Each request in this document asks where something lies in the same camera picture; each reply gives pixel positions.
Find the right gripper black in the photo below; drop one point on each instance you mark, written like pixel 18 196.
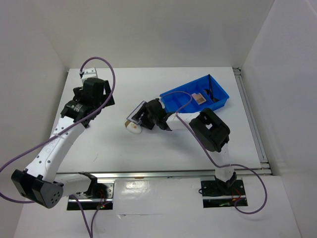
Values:
pixel 147 124

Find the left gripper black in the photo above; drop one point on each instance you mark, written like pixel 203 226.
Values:
pixel 107 93

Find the pink eyeshadow palette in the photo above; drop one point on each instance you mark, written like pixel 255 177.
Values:
pixel 201 100

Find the black slim makeup brush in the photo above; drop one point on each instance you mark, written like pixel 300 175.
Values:
pixel 210 90

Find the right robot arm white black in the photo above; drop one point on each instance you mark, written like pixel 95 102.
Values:
pixel 210 131

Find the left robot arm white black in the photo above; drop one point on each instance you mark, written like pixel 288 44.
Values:
pixel 39 181

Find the blue plastic divided bin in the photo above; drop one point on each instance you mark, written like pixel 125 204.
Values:
pixel 180 98

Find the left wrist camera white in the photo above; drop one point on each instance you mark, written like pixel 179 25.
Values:
pixel 88 73

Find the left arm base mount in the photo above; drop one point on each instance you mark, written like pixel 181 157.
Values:
pixel 99 197

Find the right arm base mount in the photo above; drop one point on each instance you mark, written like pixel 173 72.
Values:
pixel 214 197

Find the aluminium rail front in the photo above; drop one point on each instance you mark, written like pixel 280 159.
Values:
pixel 155 174

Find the aluminium rail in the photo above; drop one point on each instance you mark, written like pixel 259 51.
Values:
pixel 155 174
pixel 265 166

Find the aluminium rail right side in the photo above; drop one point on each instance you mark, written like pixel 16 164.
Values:
pixel 265 166

